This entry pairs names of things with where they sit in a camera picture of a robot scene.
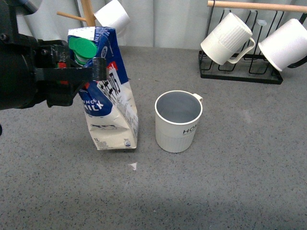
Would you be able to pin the cream ribbed hanging mug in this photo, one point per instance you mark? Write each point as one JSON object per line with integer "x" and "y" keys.
{"x": 226, "y": 38}

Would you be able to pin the cream HOME mug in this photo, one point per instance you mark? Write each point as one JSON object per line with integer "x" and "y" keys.
{"x": 177, "y": 114}

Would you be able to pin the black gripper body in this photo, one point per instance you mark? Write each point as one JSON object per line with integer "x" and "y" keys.
{"x": 18, "y": 61}

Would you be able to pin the white mug on tree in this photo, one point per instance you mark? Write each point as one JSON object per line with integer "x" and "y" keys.
{"x": 113, "y": 15}

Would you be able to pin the blue white milk carton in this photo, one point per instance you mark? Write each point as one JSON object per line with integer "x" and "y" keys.
{"x": 109, "y": 105}

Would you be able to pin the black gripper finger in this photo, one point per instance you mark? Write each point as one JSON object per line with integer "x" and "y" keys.
{"x": 54, "y": 54}

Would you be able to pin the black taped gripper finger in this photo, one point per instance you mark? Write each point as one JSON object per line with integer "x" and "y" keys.
{"x": 98, "y": 72}

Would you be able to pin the black wire mug rack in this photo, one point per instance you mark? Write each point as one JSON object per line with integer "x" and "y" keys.
{"x": 262, "y": 19}

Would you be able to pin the white mug black handle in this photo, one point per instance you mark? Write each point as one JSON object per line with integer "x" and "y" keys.
{"x": 287, "y": 46}

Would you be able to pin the wooden mug tree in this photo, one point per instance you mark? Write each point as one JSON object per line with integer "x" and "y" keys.
{"x": 89, "y": 16}

